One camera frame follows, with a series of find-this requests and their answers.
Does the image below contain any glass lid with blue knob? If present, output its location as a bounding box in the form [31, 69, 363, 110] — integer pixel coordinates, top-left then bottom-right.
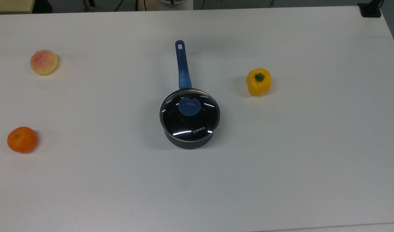
[160, 88, 221, 142]

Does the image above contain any yellow bell pepper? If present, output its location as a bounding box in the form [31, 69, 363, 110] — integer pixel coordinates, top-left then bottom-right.
[246, 67, 272, 97]

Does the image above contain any pink yellow peach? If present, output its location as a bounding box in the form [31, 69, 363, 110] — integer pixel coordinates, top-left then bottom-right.
[30, 49, 59, 76]

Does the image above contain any orange mandarin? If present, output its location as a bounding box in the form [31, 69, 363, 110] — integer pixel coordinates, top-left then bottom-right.
[7, 126, 38, 154]

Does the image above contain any beige desk top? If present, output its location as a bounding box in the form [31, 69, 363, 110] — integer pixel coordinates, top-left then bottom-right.
[0, 0, 35, 14]

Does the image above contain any dark blue saucepan, blue handle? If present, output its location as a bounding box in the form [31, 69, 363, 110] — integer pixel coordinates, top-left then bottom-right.
[159, 40, 221, 150]

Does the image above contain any black table clamp mount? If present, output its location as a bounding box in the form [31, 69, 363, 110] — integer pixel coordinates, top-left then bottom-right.
[357, 0, 383, 18]

